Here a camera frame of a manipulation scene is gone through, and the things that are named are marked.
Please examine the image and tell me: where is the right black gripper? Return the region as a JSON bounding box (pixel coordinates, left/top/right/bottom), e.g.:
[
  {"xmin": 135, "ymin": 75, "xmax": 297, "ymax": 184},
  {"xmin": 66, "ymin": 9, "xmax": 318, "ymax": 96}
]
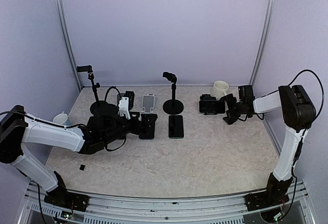
[{"xmin": 219, "ymin": 93, "xmax": 244, "ymax": 124}]

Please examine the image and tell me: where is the black phone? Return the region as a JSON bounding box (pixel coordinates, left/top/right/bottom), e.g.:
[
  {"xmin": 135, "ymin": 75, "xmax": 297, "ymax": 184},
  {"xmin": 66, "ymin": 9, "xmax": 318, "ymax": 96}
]
[{"xmin": 139, "ymin": 113, "xmax": 158, "ymax": 140}]

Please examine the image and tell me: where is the black phone landscape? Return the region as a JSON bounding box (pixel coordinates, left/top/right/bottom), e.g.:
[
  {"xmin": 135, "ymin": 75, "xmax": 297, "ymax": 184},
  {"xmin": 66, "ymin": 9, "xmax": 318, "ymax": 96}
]
[{"xmin": 199, "ymin": 100, "xmax": 226, "ymax": 115}]

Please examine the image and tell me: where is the silver folding phone stand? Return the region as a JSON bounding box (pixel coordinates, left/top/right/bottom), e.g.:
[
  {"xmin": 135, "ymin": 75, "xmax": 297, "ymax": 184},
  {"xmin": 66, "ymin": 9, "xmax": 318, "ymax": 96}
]
[{"xmin": 141, "ymin": 94, "xmax": 156, "ymax": 114}]

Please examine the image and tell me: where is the black tall stand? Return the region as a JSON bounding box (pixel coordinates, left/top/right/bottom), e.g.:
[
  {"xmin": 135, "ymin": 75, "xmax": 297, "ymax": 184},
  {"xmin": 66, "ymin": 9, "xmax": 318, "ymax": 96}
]
[
  {"xmin": 76, "ymin": 65, "xmax": 108, "ymax": 114},
  {"xmin": 162, "ymin": 72, "xmax": 183, "ymax": 115}
]

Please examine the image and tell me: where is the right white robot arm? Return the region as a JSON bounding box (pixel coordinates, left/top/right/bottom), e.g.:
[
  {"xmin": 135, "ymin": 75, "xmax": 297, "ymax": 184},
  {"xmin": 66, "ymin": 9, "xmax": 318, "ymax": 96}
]
[{"xmin": 221, "ymin": 83, "xmax": 321, "ymax": 206}]

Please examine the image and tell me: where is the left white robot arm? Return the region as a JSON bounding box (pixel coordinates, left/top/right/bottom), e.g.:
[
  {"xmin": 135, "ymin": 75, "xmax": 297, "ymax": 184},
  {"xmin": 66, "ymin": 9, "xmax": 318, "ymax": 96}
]
[{"xmin": 1, "ymin": 97, "xmax": 146, "ymax": 206}]

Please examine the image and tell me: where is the black small stand back right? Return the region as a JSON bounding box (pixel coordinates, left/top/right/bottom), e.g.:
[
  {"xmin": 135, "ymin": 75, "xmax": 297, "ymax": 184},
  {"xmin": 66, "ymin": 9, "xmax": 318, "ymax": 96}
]
[{"xmin": 200, "ymin": 94, "xmax": 217, "ymax": 101}]

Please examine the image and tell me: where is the white cup back right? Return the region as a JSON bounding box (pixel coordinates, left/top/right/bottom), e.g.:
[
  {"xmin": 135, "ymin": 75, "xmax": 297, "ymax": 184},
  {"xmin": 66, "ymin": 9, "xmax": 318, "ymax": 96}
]
[{"xmin": 211, "ymin": 80, "xmax": 229, "ymax": 99}]

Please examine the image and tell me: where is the small black clip piece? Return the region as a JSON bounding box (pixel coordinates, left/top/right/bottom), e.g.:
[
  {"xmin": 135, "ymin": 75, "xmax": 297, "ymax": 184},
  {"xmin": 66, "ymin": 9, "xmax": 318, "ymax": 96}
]
[{"xmin": 79, "ymin": 165, "xmax": 86, "ymax": 171}]

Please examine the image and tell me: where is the light blue cup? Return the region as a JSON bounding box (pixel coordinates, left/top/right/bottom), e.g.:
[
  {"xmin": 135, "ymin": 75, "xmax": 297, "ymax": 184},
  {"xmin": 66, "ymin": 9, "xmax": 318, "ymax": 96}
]
[{"xmin": 52, "ymin": 112, "xmax": 71, "ymax": 127}]

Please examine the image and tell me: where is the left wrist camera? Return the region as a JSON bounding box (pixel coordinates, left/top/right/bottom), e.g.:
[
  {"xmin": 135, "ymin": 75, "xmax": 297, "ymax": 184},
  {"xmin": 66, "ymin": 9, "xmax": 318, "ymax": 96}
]
[{"xmin": 117, "ymin": 91, "xmax": 135, "ymax": 120}]

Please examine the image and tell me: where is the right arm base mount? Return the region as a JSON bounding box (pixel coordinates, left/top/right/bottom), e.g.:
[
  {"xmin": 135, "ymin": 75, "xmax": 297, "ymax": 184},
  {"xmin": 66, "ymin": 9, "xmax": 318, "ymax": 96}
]
[{"xmin": 244, "ymin": 191, "xmax": 290, "ymax": 211}]

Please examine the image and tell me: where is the aluminium front rail frame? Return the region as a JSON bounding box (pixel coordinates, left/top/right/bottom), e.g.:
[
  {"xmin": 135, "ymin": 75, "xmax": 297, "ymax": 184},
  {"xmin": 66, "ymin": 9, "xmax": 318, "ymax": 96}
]
[{"xmin": 15, "ymin": 183, "xmax": 317, "ymax": 223}]

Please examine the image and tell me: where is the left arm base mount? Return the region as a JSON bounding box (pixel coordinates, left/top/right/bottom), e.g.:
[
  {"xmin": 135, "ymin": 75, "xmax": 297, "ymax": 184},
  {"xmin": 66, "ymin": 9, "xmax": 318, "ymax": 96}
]
[{"xmin": 44, "ymin": 192, "xmax": 90, "ymax": 212}]

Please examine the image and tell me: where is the right aluminium corner post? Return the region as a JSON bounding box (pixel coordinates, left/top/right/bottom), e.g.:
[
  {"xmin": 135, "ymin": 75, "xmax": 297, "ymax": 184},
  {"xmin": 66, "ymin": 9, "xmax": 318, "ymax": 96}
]
[{"xmin": 249, "ymin": 0, "xmax": 275, "ymax": 86}]

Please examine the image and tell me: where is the aluminium corner post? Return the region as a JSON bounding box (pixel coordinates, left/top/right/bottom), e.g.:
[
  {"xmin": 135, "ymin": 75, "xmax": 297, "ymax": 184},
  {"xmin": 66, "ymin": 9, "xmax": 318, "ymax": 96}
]
[
  {"xmin": 55, "ymin": 0, "xmax": 83, "ymax": 92},
  {"xmin": 249, "ymin": 0, "xmax": 275, "ymax": 86}
]

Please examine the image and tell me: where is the left aluminium corner post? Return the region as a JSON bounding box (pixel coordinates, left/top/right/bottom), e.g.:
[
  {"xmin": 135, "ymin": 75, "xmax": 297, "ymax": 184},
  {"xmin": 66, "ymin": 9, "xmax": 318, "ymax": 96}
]
[{"xmin": 55, "ymin": 0, "xmax": 83, "ymax": 92}]

